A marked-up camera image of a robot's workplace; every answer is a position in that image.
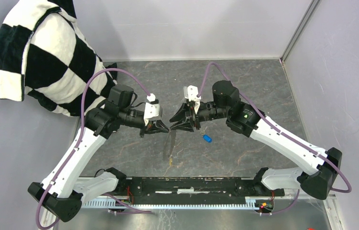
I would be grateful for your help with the white toothed cable duct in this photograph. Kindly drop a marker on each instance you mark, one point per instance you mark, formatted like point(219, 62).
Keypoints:
point(248, 204)

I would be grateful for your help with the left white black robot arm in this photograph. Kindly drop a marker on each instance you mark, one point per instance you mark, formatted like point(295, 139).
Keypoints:
point(59, 192)

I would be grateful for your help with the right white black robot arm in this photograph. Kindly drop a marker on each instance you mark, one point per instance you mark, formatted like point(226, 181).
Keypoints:
point(317, 168)

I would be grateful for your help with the aluminium corner profile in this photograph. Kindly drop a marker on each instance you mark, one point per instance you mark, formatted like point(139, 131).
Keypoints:
point(299, 30)

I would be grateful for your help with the blue tagged key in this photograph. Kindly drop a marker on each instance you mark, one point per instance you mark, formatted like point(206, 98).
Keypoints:
point(206, 137)

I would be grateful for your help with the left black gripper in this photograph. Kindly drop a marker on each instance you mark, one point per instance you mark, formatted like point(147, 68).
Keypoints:
point(150, 128)

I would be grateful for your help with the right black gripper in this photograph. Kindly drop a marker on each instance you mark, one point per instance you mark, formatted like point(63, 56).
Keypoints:
point(185, 111)

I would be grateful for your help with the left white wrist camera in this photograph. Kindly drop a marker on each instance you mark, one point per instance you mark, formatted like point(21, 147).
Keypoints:
point(153, 110)

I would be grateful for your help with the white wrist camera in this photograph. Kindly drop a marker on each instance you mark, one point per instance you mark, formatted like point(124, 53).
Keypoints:
point(153, 110)
point(191, 97)

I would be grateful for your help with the black white checkered cloth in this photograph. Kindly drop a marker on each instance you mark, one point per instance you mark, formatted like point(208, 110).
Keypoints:
point(43, 54)

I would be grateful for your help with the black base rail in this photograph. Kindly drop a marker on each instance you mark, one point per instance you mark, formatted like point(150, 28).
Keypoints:
point(192, 190)

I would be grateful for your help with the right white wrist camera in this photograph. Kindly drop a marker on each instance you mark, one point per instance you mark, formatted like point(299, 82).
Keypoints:
point(191, 97)

